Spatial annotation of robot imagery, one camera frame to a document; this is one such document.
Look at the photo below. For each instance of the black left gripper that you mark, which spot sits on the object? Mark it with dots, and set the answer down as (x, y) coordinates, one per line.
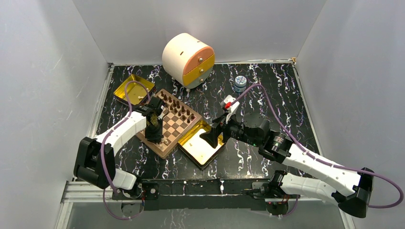
(155, 138)

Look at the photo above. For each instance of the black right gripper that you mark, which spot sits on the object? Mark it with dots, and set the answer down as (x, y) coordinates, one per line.
(211, 137)

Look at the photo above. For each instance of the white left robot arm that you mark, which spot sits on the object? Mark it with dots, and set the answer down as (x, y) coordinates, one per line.
(95, 160)

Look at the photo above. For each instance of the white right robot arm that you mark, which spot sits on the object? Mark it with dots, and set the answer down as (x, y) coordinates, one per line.
(350, 191)

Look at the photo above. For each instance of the wooden chess board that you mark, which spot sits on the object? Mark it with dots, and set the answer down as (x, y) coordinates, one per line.
(171, 132)

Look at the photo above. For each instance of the dark chess pieces row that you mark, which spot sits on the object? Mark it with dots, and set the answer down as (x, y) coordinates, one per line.
(177, 111)

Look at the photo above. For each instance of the gold tin with white pieces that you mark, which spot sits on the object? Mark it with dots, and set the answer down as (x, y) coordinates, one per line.
(136, 88)

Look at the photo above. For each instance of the empty gold tin lid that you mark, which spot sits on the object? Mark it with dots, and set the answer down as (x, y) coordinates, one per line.
(198, 150)

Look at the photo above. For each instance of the small blue white jar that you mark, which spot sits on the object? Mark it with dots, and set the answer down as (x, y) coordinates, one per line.
(240, 84)

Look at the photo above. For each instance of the round pastel drawer cabinet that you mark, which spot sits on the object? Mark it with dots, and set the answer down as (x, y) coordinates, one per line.
(188, 60)

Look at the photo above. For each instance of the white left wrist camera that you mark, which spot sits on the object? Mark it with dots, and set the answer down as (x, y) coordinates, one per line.
(163, 112)

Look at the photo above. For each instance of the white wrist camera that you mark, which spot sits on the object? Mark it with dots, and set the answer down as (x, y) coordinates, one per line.
(230, 105)
(163, 112)

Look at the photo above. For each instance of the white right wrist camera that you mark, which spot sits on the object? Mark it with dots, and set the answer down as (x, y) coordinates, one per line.
(230, 105)

